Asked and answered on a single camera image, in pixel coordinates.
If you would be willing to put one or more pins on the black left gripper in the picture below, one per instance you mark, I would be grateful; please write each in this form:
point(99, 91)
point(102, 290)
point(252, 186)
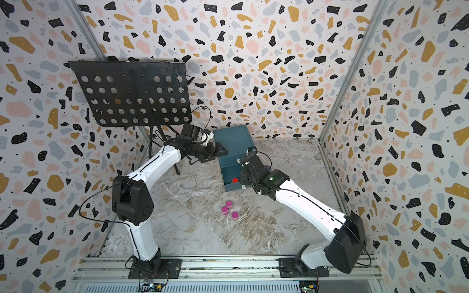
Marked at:
point(211, 154)

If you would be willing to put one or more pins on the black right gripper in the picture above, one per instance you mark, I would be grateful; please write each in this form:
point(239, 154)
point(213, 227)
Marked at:
point(243, 176)

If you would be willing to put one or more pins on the teal drawer cabinet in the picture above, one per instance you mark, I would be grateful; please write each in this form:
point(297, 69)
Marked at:
point(236, 140)

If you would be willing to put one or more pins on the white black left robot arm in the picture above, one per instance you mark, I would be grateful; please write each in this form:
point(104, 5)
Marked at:
point(131, 199)

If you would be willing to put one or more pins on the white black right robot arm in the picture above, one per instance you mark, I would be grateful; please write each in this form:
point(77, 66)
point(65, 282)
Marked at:
point(344, 235)

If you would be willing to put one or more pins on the black perforated music stand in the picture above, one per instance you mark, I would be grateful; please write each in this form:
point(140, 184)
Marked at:
point(124, 94)

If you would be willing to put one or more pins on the green circuit board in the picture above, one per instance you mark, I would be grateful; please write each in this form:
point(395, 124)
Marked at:
point(151, 287)

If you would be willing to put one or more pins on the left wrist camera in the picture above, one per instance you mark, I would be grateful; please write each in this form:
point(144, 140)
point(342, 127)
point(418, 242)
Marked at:
point(195, 135)

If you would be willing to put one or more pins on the aluminium corner post left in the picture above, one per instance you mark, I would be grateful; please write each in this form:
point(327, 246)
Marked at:
point(77, 16)

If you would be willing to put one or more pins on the aluminium corner post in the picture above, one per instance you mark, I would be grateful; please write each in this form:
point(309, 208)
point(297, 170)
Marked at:
point(354, 67)
point(77, 16)

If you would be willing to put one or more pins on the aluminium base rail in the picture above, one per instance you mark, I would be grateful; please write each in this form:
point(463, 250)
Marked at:
point(225, 274)

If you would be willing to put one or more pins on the aluminium corner post right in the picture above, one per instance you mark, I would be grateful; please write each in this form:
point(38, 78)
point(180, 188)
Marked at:
point(354, 67)

